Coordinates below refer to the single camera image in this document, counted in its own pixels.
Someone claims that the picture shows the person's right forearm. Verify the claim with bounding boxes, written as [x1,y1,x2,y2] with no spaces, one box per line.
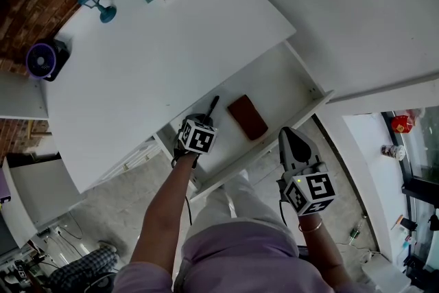
[298,214,344,274]

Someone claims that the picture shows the person's purple shirt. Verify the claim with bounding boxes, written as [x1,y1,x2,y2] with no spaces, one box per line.
[112,222,372,293]

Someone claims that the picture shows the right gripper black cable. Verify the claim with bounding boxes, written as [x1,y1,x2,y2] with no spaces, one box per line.
[278,200,289,226]

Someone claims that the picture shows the black pen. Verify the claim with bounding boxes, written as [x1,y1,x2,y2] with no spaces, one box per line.
[202,95,221,125]

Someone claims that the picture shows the green bottle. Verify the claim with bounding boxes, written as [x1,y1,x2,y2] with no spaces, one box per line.
[349,214,368,242]

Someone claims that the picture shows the purple desk fan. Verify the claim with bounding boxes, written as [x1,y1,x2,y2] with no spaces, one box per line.
[25,38,71,83]

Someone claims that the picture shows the brown leather case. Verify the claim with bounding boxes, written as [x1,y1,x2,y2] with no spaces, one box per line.
[226,94,270,142]

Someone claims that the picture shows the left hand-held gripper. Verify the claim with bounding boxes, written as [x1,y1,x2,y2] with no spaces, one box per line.
[173,113,219,169]

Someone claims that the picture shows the purple box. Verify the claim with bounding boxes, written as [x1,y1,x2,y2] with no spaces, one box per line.
[0,167,12,204]

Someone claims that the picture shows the small jar white lid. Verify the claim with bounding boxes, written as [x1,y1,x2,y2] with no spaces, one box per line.
[381,143,406,160]

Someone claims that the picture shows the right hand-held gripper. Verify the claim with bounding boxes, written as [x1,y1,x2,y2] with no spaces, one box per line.
[276,126,337,217]

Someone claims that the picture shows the red packet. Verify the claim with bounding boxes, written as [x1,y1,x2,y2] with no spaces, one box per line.
[390,114,414,135]

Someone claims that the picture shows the person's light trousers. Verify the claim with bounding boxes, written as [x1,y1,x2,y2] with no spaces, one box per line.
[187,169,293,245]

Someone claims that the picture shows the large white drawer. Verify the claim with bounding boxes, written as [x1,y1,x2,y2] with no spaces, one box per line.
[156,40,335,198]

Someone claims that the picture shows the white desk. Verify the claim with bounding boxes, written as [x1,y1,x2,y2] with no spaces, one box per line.
[44,0,298,195]

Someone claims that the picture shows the gold bracelet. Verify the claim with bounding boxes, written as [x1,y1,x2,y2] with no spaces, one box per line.
[298,218,324,234]

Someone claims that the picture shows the person's left forearm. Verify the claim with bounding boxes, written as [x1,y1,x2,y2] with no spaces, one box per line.
[131,151,200,272]

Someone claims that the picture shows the blue lantern lamp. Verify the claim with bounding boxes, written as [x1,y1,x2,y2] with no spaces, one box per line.
[77,0,118,24]

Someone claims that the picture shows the white side table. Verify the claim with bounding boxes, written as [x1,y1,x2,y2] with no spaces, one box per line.
[0,154,87,248]

